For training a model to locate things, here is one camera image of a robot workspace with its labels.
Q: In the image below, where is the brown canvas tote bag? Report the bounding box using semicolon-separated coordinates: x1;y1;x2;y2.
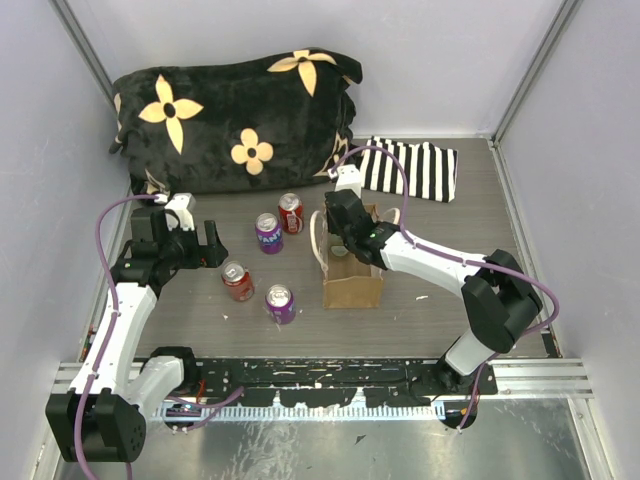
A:
308;210;384;309

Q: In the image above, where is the red Coca-Cola can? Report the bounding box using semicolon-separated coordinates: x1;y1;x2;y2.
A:
278;192;304;234

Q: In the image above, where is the clear glass bottle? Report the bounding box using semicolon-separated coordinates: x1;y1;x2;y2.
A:
328;234;349;257

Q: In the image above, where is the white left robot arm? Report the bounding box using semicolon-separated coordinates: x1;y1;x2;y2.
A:
45;207;228;465

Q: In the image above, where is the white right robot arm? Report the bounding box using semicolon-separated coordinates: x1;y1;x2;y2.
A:
325;190;542;394

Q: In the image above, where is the red soda can front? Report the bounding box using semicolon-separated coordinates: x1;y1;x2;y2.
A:
221;261;255;302

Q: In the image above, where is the purple Fanta can rear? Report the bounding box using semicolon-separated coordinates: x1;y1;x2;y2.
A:
255;213;284;254

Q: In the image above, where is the purple fanta can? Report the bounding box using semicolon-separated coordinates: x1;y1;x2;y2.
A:
265;284;296;325
255;213;284;254

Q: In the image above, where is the black white striped cloth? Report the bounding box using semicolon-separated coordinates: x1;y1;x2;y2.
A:
354;137;458;203

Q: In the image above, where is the purple Fanta can front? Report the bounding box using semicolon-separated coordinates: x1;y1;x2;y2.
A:
265;284;296;325

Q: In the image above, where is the black floral plush blanket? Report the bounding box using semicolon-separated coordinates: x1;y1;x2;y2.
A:
110;48;363;195

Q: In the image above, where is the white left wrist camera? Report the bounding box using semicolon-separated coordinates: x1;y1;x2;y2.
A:
164;193;196;231

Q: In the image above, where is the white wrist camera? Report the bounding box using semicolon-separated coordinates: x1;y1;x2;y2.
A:
164;193;196;231
334;165;361;197

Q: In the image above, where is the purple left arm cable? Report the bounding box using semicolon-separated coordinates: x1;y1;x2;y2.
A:
72;193;169;480

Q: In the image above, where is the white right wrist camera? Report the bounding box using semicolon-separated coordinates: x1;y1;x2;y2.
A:
334;165;361;197

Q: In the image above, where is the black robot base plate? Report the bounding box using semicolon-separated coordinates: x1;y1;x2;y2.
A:
168;357;498;408

